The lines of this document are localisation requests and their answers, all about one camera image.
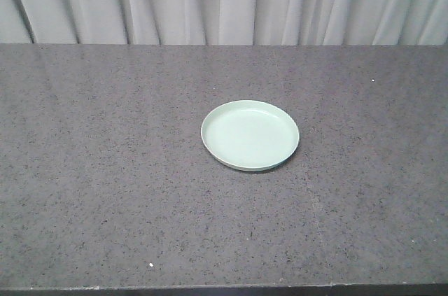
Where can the light green round plate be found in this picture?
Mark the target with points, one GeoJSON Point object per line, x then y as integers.
{"type": "Point", "coordinates": [250, 135]}

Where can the white pleated curtain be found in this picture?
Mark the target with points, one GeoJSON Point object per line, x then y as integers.
{"type": "Point", "coordinates": [225, 22]}

